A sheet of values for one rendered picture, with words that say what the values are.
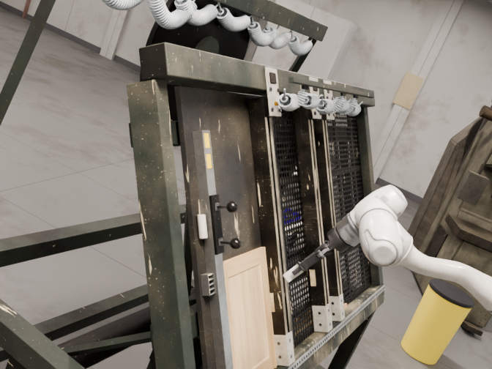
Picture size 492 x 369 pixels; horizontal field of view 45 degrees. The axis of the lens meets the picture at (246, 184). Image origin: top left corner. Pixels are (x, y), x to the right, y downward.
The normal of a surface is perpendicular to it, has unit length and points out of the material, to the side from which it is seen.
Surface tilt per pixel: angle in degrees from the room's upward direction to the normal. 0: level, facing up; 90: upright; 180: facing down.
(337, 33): 90
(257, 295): 59
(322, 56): 90
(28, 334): 0
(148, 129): 90
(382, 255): 97
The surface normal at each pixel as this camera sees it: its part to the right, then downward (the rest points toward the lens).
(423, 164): -0.30, 0.16
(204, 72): 0.88, -0.07
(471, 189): -0.11, 0.25
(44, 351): 0.37, -0.89
